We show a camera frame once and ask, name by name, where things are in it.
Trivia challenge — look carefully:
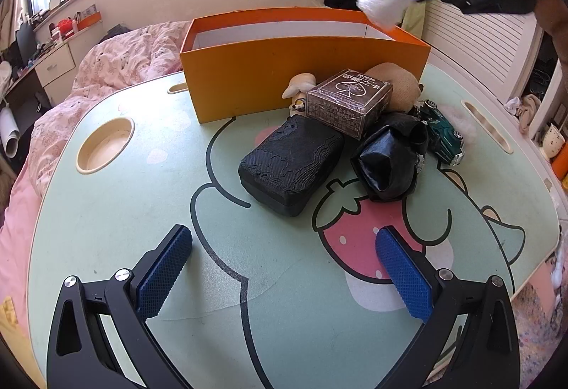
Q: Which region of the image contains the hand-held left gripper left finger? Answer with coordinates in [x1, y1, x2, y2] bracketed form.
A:
[47, 224, 193, 389]

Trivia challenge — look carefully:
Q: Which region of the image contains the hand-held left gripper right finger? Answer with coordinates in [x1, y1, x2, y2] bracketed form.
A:
[375, 226, 520, 389]

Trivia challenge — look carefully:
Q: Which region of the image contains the white fluffy pompom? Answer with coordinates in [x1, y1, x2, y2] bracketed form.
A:
[355, 0, 411, 32]

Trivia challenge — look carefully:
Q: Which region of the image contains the brown plush toy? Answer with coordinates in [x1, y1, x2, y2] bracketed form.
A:
[365, 62, 422, 112]

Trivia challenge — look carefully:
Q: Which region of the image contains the black fabric pouch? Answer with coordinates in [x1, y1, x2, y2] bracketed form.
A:
[350, 111, 430, 202]

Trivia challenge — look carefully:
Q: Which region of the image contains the green toy car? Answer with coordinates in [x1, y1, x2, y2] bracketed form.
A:
[417, 100, 466, 167]

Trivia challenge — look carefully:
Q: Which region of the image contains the brown card deck box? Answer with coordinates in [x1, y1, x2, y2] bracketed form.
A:
[305, 69, 395, 138]

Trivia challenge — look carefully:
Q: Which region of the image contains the black textured zip case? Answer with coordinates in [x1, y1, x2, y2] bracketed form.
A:
[238, 115, 346, 218]

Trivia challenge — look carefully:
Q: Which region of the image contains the orange cardboard box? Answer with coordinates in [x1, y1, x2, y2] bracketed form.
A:
[180, 6, 432, 124]

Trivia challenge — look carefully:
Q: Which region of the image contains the person's right forearm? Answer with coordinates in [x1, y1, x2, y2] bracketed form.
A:
[535, 0, 568, 37]

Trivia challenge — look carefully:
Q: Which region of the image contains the green cartoon print desktop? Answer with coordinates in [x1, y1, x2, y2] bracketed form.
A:
[27, 63, 562, 389]

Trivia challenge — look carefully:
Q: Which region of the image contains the white louvered wardrobe door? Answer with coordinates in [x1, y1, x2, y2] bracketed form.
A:
[417, 0, 544, 103]

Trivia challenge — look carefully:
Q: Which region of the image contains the beige cloth heap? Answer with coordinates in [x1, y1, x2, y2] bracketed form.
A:
[519, 94, 542, 132]

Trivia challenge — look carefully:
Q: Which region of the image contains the white spotted mug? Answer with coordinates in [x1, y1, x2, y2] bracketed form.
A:
[539, 124, 561, 159]

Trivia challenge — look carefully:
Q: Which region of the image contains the cream rabbit figurine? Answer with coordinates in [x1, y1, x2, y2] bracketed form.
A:
[283, 72, 317, 117]

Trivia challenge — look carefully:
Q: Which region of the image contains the orange bottle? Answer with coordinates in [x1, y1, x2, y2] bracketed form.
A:
[552, 145, 568, 177]

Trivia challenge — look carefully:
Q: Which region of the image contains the white rolled poster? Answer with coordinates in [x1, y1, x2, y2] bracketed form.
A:
[0, 105, 21, 157]

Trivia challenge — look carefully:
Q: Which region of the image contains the pink patterned quilt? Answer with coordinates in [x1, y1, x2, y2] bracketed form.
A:
[27, 20, 196, 195]

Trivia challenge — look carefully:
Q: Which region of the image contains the white drawer cabinet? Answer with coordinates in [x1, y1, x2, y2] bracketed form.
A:
[34, 44, 76, 88]

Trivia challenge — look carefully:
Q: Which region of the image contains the grey cloth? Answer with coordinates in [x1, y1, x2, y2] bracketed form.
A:
[100, 25, 131, 44]

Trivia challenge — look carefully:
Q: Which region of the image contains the orange storage tray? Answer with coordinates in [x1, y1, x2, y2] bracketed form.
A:
[77, 12, 104, 30]

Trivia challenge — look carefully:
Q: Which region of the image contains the black monitor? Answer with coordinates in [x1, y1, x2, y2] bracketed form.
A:
[15, 23, 38, 61]

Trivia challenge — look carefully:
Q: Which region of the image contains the beige curtain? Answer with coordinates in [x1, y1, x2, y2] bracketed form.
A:
[0, 0, 34, 48]

